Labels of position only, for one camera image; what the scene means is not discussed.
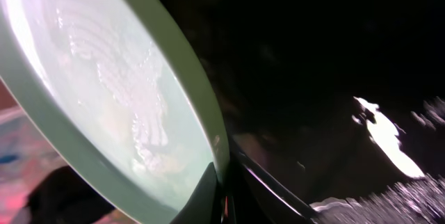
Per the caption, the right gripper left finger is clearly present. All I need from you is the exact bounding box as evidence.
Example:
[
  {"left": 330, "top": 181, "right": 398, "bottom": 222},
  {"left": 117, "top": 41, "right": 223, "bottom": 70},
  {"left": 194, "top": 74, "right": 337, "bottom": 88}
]
[{"left": 10, "top": 166, "right": 115, "bottom": 224}]

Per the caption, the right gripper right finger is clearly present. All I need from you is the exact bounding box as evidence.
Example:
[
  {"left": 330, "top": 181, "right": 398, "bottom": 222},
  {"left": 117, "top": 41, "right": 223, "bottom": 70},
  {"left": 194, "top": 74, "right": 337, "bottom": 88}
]
[{"left": 170, "top": 162, "right": 223, "bottom": 224}]

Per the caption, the mint green plate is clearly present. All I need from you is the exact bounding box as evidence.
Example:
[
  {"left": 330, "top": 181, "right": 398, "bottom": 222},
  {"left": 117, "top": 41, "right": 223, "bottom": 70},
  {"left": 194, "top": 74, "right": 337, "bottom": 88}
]
[{"left": 1, "top": 0, "right": 229, "bottom": 223}]

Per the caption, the round black tray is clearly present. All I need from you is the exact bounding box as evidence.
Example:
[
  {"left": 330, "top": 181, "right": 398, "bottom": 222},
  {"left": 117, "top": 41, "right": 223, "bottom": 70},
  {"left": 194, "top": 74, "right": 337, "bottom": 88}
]
[{"left": 160, "top": 0, "right": 444, "bottom": 223}]

